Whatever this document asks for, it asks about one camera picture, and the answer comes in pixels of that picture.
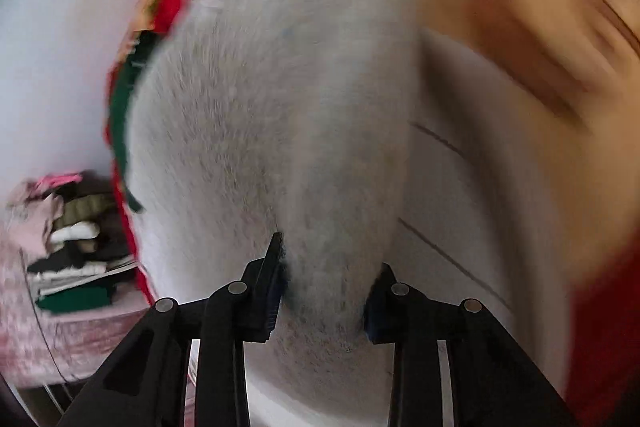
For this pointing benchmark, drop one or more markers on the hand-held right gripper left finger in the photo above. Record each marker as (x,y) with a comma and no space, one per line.
(275,297)

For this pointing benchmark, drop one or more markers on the green garment with white stripes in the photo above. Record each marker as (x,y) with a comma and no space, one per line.
(120,107)

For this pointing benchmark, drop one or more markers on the white diamond-pattern cloth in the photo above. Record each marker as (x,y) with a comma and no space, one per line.
(475,232)

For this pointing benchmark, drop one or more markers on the white tweed jacket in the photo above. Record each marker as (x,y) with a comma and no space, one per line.
(250,132)

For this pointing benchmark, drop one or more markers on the pink clothes hanger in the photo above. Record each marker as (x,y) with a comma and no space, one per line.
(61,180)

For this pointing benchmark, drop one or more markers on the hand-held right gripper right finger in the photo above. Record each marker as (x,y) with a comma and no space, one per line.
(375,317)

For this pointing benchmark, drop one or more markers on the pile of folded clothes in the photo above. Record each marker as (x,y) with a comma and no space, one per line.
(80,227)

